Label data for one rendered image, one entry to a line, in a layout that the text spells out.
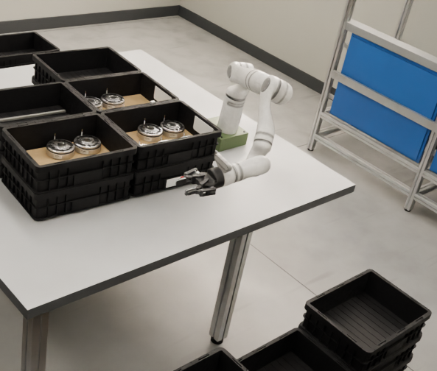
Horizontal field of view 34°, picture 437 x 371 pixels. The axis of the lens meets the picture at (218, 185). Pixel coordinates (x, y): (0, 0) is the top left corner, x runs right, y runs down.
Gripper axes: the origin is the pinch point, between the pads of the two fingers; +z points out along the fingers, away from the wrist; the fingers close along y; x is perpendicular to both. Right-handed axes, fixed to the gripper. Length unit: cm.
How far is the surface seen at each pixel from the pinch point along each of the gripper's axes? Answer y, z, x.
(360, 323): -49, -53, -46
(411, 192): 49, -204, -101
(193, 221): 6.1, -10.2, -23.6
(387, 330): -57, -60, -46
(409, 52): 85, -207, -24
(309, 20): 238, -269, -79
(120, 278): -11.9, 29.3, -20.6
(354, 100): 109, -199, -68
